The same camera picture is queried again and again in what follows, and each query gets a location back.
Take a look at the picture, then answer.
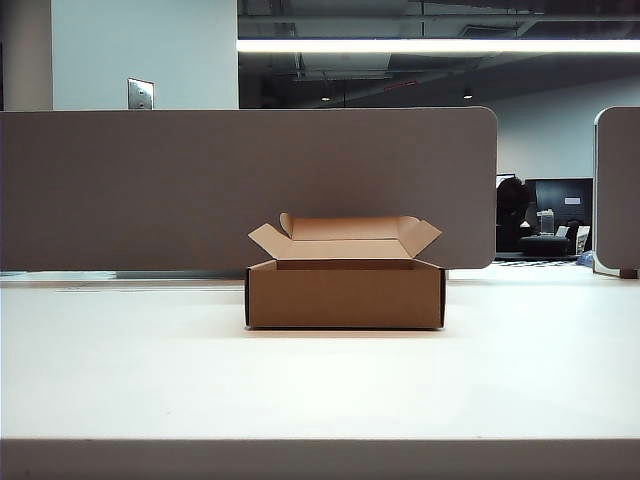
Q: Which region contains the narrow grey desk partition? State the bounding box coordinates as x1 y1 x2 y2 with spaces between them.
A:
593 105 640 276

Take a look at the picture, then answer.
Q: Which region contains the open brown cardboard box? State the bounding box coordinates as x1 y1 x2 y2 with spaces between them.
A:
244 211 448 330

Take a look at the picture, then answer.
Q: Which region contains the metal wall switch plate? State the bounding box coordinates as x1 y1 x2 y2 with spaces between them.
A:
126 77 155 110

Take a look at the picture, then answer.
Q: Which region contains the long white ceiling light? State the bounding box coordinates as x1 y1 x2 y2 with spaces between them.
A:
236 37 640 54

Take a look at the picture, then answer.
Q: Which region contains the black round ottoman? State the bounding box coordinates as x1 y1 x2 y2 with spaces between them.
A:
519 235 573 257

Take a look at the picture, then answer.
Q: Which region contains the large black display screen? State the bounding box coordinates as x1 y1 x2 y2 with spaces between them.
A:
529 177 595 224

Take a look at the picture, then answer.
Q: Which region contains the wide grey desk partition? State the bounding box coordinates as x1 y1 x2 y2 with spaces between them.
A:
0 105 500 272

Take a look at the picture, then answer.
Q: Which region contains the dark silhouetted person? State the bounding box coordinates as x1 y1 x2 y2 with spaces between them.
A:
496 176 537 252

